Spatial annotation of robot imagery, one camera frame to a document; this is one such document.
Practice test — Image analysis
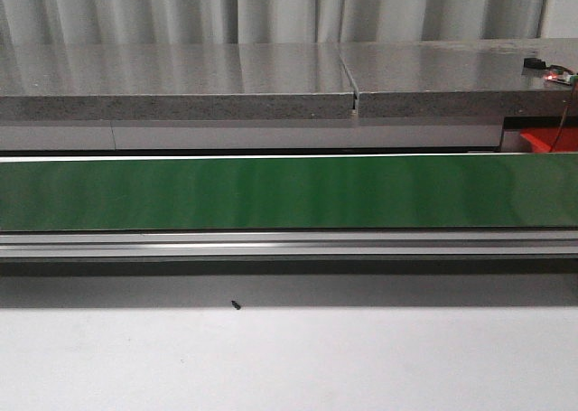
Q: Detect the red black sensor wire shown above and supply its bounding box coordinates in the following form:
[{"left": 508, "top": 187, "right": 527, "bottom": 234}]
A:
[{"left": 548, "top": 62, "right": 578, "bottom": 153}]

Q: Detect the grey stone counter slab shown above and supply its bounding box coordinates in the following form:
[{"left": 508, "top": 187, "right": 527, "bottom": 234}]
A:
[
  {"left": 1, "top": 43, "right": 355, "bottom": 120},
  {"left": 339, "top": 38, "right": 577, "bottom": 118}
]

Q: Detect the green conveyor belt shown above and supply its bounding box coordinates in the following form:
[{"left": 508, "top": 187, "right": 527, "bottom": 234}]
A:
[{"left": 1, "top": 154, "right": 577, "bottom": 232}]

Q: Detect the red plastic tray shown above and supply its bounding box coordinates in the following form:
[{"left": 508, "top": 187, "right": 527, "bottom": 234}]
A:
[{"left": 520, "top": 127, "right": 578, "bottom": 153}]

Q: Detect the aluminium conveyor frame rail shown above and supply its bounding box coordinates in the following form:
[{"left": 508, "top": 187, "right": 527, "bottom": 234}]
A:
[{"left": 1, "top": 229, "right": 577, "bottom": 259}]

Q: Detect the small sensor circuit board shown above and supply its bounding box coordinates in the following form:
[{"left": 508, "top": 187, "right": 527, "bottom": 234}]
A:
[{"left": 523, "top": 57, "right": 577, "bottom": 86}]

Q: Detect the grey stone counter slab right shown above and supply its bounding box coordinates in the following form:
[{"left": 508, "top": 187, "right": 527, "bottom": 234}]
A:
[{"left": 339, "top": 38, "right": 577, "bottom": 118}]

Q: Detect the white pleated curtain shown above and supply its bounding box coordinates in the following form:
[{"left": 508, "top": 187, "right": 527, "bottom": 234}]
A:
[{"left": 1, "top": 0, "right": 577, "bottom": 44}]

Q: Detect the grey stone counter slab left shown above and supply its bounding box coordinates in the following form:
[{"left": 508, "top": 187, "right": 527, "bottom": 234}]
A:
[{"left": 1, "top": 43, "right": 355, "bottom": 120}]

